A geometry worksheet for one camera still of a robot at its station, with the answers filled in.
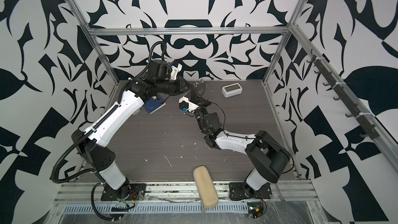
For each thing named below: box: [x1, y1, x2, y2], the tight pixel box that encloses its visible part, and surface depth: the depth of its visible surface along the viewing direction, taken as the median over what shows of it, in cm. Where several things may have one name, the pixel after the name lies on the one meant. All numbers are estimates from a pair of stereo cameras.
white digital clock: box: [221, 82, 244, 98], surface depth 113 cm
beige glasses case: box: [193, 165, 219, 209], surface depth 75 cm
